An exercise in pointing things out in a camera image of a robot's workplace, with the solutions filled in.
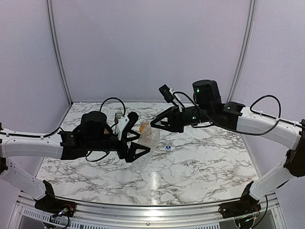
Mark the blue Pocari Sweat cap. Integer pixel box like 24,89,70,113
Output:
165,145,172,152

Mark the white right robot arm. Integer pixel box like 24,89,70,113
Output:
151,80,305,214

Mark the aluminium table front rail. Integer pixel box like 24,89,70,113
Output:
8,192,286,229

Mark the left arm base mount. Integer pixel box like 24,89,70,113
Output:
34,180,76,217

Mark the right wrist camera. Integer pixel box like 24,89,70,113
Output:
159,84,185,113

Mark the right aluminium frame post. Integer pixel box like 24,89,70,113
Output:
227,0,257,102

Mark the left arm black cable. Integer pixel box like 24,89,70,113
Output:
85,96,126,162

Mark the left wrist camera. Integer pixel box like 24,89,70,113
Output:
116,112,139,140

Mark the clear water bottle blue cap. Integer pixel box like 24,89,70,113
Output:
132,121,160,171

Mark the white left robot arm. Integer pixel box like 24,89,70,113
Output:
0,111,150,212

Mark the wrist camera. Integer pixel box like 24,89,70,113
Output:
159,84,185,113
116,112,139,140

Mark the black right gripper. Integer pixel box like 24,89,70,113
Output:
151,104,214,133

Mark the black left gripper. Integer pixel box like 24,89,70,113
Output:
86,130,151,163

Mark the aluminium frame post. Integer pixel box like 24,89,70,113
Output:
45,0,73,106
227,0,257,102

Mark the left aluminium frame post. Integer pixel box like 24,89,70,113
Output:
45,0,73,106

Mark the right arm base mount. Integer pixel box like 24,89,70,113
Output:
218,181,261,219

